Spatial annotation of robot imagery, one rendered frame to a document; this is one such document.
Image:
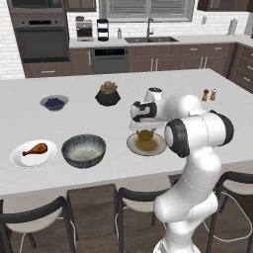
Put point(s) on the brown narrow base cupboard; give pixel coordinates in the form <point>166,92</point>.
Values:
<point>80,62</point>

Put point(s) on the black and white stool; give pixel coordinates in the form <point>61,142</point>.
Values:
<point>238,184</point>
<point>138,199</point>
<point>29,222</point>

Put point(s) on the grey wall socket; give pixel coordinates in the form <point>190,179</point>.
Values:
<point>204,20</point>

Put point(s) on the brown round plate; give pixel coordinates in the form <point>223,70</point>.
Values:
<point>146,149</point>

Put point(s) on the window with blinds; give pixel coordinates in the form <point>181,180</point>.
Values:
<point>148,9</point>

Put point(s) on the succulent in black pot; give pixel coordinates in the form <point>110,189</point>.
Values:
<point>108,96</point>

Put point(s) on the black wall oven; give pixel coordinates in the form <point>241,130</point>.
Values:
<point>41,41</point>

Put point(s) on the brown wall cupboard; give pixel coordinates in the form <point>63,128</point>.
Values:
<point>80,4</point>
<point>227,4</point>

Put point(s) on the white-capped salt shaker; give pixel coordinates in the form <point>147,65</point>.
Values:
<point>213,95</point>

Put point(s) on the brown drawer under oven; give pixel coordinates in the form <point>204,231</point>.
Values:
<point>47,70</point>

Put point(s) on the brown pepper shaker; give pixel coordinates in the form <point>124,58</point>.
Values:
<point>205,95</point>

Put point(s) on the grey dishwasher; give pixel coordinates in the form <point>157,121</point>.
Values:
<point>108,61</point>

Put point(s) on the silver coffee machine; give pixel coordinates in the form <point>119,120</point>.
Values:
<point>84,29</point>

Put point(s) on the brown base cupboards run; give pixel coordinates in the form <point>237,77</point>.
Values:
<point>178,57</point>

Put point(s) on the grey bowl of blueberries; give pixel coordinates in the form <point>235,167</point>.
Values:
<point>54,103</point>

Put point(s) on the white round plate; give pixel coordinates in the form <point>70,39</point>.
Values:
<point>33,160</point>

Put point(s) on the grey microwave oven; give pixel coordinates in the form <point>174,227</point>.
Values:
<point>35,5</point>

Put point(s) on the dark sink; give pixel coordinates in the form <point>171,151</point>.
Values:
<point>151,40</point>

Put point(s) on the brown chicken drumstick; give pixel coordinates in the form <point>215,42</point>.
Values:
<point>39,149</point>

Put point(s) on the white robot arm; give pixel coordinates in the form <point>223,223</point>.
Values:
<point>197,154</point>

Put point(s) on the grey speckled bowl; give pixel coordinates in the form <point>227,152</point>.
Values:
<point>83,152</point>

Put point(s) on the dark tap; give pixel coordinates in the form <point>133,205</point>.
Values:
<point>150,28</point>

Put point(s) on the brown corner base cupboards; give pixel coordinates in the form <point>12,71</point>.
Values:
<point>243,67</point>

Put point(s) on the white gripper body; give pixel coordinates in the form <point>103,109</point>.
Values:
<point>146,125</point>

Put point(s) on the brown avocado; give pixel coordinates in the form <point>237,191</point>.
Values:
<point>145,135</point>

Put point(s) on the grey soap dispenser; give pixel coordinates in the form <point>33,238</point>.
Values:
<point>119,34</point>

